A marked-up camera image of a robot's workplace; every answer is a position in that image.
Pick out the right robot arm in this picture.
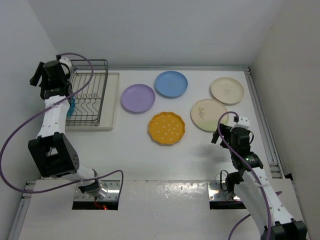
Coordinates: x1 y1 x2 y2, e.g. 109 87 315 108
212 123 307 240

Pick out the beige green leaf plate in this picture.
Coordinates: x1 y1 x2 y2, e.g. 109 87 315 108
190 99 227 132

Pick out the teal polka dot plate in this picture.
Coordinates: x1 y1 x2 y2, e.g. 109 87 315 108
66 96 76 118

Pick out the grey wire dish rack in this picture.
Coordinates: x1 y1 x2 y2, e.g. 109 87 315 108
66 59 109 127

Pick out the metal base plate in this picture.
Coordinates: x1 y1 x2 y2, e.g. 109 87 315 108
73 180 121 202
207 180 241 202

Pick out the yellow polka dot plate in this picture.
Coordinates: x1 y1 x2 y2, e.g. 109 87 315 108
148 111 186 145

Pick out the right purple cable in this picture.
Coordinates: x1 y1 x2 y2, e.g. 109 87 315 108
216 111 283 240

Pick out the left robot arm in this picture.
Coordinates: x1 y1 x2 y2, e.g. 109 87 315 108
28 57 107 200

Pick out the blue plate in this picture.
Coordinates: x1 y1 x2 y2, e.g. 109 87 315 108
154 71 188 98

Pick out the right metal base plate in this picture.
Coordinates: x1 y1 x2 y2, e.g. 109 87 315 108
207 180 241 202

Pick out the cream plate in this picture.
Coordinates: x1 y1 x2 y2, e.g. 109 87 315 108
210 77 245 105

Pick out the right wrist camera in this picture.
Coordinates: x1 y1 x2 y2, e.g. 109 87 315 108
232 115 250 130

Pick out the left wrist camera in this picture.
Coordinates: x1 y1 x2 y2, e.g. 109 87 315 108
56 55 73 69

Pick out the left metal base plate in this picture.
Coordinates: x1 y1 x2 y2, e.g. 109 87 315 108
73 180 121 202

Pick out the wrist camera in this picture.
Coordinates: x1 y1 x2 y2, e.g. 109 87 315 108
232 115 250 130
56 55 73 69

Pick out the purple plate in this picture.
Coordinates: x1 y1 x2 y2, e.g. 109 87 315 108
120 84 156 114

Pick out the cream drip tray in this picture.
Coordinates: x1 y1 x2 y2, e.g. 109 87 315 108
66 72 120 132

